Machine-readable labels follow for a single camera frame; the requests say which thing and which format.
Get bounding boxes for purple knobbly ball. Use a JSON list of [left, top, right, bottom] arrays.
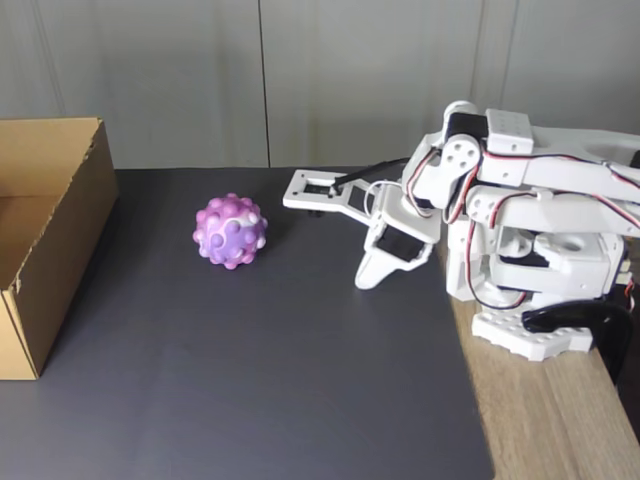
[[192, 192, 269, 271]]

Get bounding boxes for brown cardboard box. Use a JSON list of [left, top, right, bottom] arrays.
[[0, 117, 120, 381]]

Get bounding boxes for dark grey mat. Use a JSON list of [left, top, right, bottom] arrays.
[[0, 166, 497, 480]]

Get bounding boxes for black table clamp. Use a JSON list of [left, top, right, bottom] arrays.
[[521, 299, 632, 386]]

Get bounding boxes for black camera cable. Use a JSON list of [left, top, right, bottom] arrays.
[[329, 157, 412, 197]]

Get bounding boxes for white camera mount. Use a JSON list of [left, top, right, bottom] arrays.
[[282, 168, 386, 226]]

